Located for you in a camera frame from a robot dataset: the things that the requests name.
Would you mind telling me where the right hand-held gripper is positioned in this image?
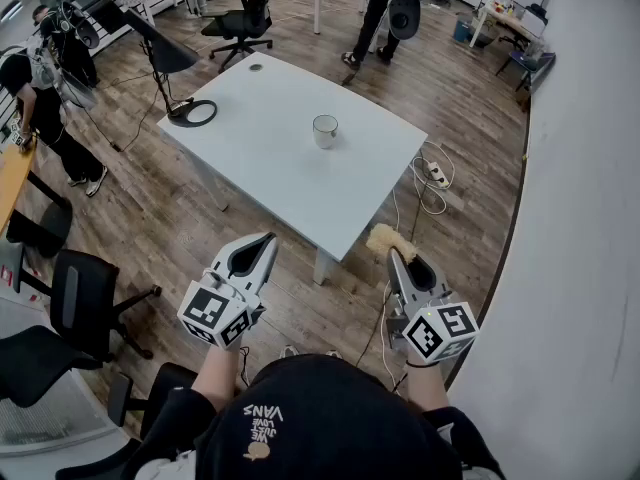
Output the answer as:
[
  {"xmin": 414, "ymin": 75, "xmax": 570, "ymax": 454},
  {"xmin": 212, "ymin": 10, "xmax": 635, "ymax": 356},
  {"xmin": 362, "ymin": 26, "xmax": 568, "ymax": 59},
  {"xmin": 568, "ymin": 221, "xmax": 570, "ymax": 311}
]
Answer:
[{"xmin": 384, "ymin": 245, "xmax": 481, "ymax": 367}]

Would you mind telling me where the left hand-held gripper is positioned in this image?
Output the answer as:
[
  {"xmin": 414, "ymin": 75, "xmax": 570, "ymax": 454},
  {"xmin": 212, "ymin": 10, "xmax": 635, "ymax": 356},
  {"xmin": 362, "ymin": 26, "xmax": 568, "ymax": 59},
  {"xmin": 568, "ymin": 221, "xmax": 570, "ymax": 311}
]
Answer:
[{"xmin": 177, "ymin": 231, "xmax": 280, "ymax": 353}]

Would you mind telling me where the yellow sponge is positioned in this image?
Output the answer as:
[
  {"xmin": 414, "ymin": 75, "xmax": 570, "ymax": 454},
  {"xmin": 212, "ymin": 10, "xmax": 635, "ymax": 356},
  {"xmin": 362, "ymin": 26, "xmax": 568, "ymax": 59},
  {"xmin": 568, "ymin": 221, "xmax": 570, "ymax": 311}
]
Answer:
[{"xmin": 365, "ymin": 222, "xmax": 417, "ymax": 264}]

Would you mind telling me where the white cup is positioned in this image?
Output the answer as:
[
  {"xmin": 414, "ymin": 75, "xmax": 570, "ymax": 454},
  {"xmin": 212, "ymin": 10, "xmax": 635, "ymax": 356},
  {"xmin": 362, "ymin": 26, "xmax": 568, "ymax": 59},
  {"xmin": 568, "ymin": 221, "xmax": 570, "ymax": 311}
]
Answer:
[{"xmin": 312, "ymin": 114, "xmax": 339, "ymax": 150}]

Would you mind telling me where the person's left forearm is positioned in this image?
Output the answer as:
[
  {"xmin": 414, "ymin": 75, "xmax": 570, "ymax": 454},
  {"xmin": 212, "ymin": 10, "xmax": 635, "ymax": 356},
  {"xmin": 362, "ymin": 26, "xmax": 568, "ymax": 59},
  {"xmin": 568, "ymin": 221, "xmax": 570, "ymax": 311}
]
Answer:
[{"xmin": 192, "ymin": 345, "xmax": 247, "ymax": 414}]

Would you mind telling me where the person's right forearm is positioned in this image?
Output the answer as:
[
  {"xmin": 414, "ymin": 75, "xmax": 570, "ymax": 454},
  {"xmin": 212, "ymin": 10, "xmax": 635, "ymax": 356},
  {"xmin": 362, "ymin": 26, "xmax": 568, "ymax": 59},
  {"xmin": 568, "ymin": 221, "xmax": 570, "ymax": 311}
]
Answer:
[{"xmin": 405, "ymin": 358, "xmax": 451, "ymax": 414}]

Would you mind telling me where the white power strip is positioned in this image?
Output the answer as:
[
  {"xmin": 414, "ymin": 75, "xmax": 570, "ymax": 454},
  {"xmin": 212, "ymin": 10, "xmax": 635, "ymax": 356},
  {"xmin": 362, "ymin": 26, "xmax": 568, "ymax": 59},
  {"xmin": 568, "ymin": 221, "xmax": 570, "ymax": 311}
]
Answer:
[{"xmin": 426, "ymin": 161, "xmax": 449, "ymax": 188}]

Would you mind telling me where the black office chair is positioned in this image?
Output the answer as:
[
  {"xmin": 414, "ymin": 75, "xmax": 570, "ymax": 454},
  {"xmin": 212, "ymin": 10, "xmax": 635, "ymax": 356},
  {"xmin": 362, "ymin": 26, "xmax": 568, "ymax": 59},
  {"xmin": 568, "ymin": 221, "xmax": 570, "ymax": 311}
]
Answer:
[
  {"xmin": 0, "ymin": 247, "xmax": 164, "ymax": 409},
  {"xmin": 200, "ymin": 0, "xmax": 281, "ymax": 74},
  {"xmin": 54, "ymin": 361, "xmax": 201, "ymax": 480}
]

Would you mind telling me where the person's black shirt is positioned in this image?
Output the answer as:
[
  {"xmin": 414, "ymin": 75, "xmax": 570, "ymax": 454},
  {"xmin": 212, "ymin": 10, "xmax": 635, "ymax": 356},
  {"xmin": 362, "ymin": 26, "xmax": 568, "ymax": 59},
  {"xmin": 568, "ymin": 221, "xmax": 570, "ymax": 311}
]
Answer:
[{"xmin": 119, "ymin": 352, "xmax": 506, "ymax": 480}]

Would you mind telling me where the black desk lamp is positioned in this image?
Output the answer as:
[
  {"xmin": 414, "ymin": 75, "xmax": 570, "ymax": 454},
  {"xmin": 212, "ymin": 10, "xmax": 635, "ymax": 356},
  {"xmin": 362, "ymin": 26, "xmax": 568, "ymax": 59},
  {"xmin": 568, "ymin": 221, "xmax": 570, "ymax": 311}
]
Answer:
[{"xmin": 122, "ymin": 7, "xmax": 219, "ymax": 129}]

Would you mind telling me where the grey oval device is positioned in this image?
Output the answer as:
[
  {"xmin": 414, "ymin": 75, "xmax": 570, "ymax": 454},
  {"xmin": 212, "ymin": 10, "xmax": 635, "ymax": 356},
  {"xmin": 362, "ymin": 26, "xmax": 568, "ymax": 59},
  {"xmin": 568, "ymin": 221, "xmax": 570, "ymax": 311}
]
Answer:
[
  {"xmin": 387, "ymin": 0, "xmax": 422, "ymax": 41},
  {"xmin": 53, "ymin": 67, "xmax": 99, "ymax": 111}
]

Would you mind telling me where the blue chair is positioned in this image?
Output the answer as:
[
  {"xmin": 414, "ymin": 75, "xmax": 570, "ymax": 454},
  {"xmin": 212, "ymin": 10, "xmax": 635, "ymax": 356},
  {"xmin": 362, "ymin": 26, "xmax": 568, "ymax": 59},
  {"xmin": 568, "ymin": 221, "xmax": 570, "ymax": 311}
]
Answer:
[{"xmin": 494, "ymin": 50, "xmax": 556, "ymax": 92}]

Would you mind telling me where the white desk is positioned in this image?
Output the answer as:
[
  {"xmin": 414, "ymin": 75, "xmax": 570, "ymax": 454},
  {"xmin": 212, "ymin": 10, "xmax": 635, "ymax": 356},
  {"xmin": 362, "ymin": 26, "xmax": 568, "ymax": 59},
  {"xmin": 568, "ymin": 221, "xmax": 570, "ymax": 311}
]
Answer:
[{"xmin": 469, "ymin": 0, "xmax": 546, "ymax": 49}]

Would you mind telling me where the white cable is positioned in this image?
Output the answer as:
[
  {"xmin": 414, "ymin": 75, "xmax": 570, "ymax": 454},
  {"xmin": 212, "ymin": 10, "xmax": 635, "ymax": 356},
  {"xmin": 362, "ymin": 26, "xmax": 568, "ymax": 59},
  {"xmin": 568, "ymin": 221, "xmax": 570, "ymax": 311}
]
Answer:
[{"xmin": 392, "ymin": 140, "xmax": 456, "ymax": 219}]

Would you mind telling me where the black lamp cable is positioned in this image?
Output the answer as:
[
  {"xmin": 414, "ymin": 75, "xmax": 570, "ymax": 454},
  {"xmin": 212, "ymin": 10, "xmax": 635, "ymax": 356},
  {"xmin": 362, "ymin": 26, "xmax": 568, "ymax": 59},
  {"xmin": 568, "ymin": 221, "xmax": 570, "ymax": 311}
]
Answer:
[{"xmin": 94, "ymin": 75, "xmax": 174, "ymax": 153}]

